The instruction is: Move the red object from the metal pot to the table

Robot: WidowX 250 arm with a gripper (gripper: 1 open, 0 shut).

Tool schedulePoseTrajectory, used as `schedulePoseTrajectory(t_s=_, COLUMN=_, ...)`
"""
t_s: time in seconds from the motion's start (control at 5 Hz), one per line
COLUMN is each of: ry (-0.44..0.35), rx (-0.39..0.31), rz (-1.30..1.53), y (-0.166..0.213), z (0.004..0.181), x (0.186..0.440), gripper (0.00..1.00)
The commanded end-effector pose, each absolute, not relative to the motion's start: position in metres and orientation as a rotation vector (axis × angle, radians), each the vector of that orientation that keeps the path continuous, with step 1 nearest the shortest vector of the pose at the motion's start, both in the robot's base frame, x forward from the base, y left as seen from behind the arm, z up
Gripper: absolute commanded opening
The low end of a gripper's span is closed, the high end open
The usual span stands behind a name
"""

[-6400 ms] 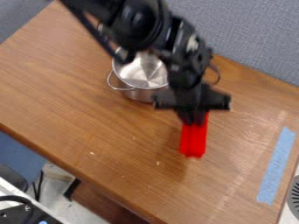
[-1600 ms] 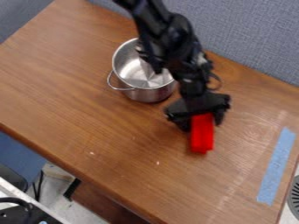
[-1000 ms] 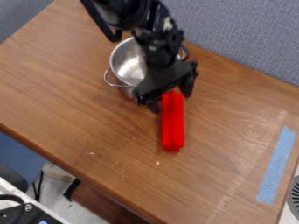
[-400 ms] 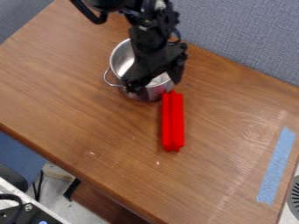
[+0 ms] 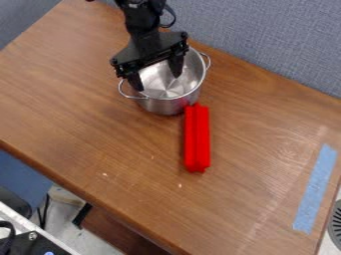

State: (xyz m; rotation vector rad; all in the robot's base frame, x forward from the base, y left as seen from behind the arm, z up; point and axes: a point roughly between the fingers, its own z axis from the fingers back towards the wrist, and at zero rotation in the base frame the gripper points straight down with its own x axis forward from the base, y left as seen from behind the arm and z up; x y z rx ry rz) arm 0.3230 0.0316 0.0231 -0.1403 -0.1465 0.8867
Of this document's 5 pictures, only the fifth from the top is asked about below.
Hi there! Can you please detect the red block object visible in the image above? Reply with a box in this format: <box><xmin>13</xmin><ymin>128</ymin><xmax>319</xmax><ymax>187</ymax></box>
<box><xmin>183</xmin><ymin>104</ymin><xmax>209</xmax><ymax>172</ymax></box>

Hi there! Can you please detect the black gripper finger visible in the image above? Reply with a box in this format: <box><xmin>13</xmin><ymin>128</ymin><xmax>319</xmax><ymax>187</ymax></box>
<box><xmin>126</xmin><ymin>72</ymin><xmax>144</xmax><ymax>92</ymax></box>
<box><xmin>168</xmin><ymin>54</ymin><xmax>183</xmax><ymax>78</ymax></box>

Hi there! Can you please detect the black table leg foot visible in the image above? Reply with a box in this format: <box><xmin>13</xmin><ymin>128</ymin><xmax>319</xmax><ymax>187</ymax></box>
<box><xmin>72</xmin><ymin>203</ymin><xmax>92</xmax><ymax>229</ymax></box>

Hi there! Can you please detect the black chair base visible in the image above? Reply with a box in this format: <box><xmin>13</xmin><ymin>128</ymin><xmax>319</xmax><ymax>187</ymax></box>
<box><xmin>0</xmin><ymin>186</ymin><xmax>31</xmax><ymax>218</ymax></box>

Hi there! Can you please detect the metal pot with handles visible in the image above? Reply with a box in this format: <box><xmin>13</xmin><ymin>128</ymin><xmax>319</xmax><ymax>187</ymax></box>
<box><xmin>117</xmin><ymin>47</ymin><xmax>211</xmax><ymax>116</ymax></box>

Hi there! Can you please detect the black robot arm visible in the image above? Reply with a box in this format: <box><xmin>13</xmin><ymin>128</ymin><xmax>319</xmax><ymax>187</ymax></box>
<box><xmin>110</xmin><ymin>0</ymin><xmax>188</xmax><ymax>92</ymax></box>

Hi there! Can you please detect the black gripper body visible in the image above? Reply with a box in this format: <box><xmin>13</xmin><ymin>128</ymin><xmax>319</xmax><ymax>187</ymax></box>
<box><xmin>110</xmin><ymin>29</ymin><xmax>188</xmax><ymax>78</ymax></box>

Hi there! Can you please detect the grey round object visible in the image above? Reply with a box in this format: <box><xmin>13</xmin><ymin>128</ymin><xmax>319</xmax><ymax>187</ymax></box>
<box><xmin>327</xmin><ymin>199</ymin><xmax>341</xmax><ymax>251</ymax></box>

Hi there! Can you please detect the blue tape strip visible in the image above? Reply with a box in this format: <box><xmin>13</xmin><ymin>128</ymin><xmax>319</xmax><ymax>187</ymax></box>
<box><xmin>292</xmin><ymin>144</ymin><xmax>338</xmax><ymax>234</ymax></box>

